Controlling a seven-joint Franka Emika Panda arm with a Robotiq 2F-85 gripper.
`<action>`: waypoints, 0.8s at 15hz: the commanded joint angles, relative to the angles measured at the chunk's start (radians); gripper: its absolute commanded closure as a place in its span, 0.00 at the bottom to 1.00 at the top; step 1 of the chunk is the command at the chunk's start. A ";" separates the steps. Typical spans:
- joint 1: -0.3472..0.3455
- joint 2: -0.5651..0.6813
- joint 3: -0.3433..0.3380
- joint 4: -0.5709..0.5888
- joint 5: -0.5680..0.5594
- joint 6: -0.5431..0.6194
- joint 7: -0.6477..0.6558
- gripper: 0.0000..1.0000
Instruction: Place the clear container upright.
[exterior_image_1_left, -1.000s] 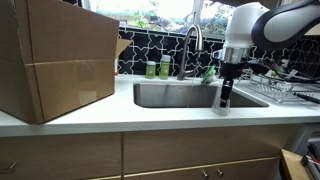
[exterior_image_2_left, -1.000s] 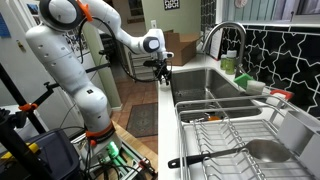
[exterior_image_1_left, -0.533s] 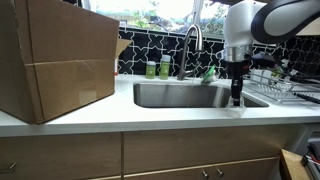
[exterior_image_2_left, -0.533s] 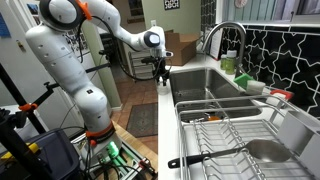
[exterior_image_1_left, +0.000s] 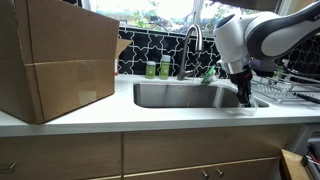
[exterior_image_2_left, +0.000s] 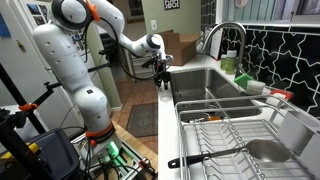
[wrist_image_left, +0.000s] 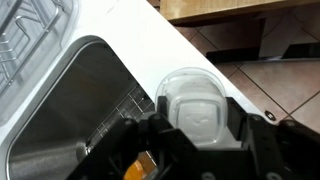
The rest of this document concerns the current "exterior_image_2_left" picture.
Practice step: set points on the short green soap bottle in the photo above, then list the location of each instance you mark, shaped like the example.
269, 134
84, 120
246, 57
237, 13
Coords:
223, 62

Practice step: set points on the black storage bin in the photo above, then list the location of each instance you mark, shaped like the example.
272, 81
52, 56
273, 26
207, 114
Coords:
56, 150

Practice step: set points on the patterned floor rug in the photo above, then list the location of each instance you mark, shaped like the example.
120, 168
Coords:
143, 120

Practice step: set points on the green sponge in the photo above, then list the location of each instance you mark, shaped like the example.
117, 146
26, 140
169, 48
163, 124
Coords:
242, 80

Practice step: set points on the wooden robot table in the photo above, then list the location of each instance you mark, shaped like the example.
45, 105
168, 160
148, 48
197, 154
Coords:
133, 140

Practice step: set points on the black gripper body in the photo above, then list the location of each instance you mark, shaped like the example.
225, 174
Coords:
162, 67

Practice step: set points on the white wall outlet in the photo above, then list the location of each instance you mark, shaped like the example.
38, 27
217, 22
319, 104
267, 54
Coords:
153, 25

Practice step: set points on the orange plastic cup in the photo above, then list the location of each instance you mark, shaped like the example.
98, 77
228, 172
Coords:
213, 118

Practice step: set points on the round wall plate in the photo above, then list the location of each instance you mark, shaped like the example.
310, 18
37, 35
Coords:
240, 2

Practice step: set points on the stainless steel sink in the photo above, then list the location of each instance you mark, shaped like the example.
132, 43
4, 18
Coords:
193, 80

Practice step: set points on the white scrub sponge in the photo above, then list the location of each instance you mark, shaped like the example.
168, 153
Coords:
256, 87

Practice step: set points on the red and white scrubber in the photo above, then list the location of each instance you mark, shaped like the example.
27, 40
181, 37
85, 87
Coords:
281, 94

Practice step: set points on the black white patterned picture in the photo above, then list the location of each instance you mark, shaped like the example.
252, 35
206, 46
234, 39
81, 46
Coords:
171, 4

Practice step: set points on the grey utensil caddy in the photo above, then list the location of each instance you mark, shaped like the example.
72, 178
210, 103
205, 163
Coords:
300, 133

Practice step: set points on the brown cardboard box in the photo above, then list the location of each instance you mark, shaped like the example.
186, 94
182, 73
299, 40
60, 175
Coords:
181, 50

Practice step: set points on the dark framed picture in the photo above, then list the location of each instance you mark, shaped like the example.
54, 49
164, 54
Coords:
136, 7

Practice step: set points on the tall green soap bottle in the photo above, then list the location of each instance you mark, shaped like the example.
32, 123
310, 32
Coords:
231, 63

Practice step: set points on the black camera stand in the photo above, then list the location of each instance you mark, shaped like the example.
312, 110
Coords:
13, 87

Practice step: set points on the steel gooseneck faucet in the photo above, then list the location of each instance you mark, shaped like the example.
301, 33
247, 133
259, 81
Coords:
230, 25

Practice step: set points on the white refrigerator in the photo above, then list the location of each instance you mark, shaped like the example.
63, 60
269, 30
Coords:
20, 73

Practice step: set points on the kitchen window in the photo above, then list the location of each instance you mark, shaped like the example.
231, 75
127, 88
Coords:
266, 10

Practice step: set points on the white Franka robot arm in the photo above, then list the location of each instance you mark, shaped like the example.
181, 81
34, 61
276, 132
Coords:
66, 60

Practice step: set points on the white paper sign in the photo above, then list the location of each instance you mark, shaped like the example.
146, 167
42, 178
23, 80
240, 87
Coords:
216, 45

